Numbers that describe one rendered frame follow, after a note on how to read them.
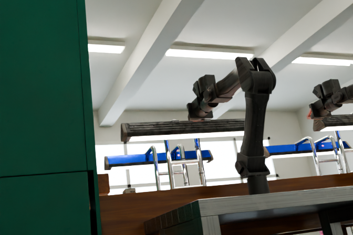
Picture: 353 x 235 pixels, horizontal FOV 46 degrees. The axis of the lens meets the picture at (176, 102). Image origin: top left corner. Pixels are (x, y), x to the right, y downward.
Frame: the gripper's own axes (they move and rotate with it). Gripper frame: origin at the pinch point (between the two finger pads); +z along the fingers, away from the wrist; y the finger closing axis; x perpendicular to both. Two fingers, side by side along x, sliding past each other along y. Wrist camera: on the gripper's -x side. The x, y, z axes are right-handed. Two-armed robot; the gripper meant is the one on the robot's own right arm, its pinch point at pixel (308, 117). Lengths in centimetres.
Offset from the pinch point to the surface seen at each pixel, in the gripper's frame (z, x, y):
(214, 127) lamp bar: 10.1, 1.1, 44.7
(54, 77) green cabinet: -17, -8, 116
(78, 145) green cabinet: -17, 15, 109
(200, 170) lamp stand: 29, 16, 45
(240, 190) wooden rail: -18, 34, 54
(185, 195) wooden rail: -16, 34, 75
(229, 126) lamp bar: 9.7, 0.6, 36.8
